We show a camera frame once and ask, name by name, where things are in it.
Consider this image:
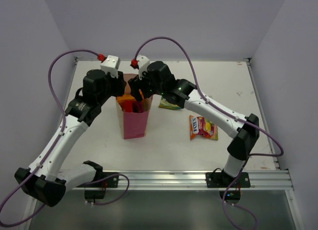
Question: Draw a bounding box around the green Fox's candy bag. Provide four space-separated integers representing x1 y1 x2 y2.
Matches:
159 97 181 110

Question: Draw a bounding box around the orange Fox's candy bag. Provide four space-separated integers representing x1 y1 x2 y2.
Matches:
189 115 219 141

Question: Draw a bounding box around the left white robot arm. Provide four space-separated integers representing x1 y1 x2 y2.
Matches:
14 69 126 207

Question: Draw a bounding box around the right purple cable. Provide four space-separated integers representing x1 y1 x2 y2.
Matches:
131 36 284 230

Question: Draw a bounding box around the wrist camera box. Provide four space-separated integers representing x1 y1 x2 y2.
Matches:
100 55 120 78
136 55 150 80

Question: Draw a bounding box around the aluminium mounting rail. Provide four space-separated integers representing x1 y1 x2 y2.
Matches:
31 169 294 191

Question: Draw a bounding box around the red snack pack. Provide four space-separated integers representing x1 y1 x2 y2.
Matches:
122 100 136 113

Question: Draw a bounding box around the purple cable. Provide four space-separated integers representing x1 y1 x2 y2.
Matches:
0 49 130 228
131 36 284 230

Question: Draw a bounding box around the orange snack pack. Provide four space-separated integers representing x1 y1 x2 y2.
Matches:
116 94 136 108

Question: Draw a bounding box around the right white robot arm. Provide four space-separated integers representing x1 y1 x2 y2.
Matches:
128 59 259 187

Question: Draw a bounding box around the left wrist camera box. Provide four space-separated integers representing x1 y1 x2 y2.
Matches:
100 55 120 78

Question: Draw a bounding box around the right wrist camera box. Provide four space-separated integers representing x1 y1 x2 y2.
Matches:
136 55 150 80

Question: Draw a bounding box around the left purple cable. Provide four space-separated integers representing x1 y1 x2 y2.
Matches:
0 49 130 228

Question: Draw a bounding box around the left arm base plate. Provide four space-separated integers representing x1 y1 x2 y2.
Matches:
78 172 119 188

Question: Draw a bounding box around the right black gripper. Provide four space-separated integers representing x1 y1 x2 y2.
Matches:
128 71 165 102

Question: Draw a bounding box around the pink paper bag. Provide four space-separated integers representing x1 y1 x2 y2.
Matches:
116 74 153 140

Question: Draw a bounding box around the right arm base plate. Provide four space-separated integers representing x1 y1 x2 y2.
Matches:
205 168 251 188

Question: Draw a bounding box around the purple snack pack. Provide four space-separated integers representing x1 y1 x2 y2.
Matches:
133 101 144 113

